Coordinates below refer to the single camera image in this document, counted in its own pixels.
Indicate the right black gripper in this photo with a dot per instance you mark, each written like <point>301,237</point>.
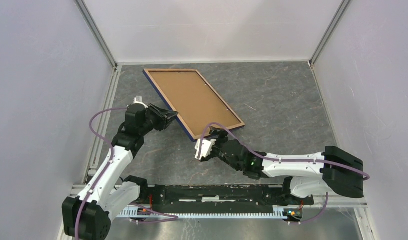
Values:
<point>222,137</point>

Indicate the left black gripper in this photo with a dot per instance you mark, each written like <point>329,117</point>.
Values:
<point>165,117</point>

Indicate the wooden picture frame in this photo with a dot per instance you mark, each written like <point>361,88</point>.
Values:
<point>171,109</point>

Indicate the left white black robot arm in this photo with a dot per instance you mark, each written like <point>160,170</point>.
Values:
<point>90,214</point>

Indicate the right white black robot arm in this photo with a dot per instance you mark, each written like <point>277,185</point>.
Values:
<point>330,171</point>

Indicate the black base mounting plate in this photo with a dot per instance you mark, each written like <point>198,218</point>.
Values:
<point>219,199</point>

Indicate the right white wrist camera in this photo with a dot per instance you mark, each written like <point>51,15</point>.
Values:
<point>203,149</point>

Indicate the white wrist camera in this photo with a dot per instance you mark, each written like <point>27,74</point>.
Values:
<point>139,100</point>
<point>203,149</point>

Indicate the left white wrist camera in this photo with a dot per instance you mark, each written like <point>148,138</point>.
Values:
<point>139,100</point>

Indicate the white slotted cable duct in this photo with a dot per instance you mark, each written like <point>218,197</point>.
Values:
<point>275,213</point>

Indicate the aluminium rail front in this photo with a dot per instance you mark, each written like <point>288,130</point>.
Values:
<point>336,201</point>

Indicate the left corner aluminium post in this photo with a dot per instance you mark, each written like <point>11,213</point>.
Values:
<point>86,14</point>

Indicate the corner aluminium post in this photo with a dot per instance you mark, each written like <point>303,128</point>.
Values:
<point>86,14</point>
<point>329,31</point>

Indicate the right corner aluminium post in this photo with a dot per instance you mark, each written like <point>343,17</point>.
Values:
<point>329,31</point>

